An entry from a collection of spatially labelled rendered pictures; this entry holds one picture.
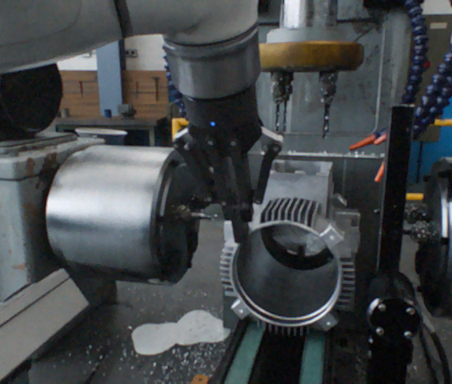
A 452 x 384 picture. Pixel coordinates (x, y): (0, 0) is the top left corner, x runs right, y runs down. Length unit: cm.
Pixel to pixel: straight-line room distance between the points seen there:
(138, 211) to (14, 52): 40
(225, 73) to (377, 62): 59
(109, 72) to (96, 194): 513
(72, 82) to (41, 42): 576
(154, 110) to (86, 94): 87
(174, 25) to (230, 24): 5
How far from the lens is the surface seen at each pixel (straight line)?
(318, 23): 74
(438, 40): 624
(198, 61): 41
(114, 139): 226
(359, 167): 85
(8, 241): 84
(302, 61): 69
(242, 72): 42
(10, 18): 35
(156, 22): 38
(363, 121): 97
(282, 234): 88
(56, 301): 49
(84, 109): 609
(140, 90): 585
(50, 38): 37
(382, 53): 96
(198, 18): 38
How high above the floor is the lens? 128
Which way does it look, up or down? 14 degrees down
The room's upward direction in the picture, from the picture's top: straight up
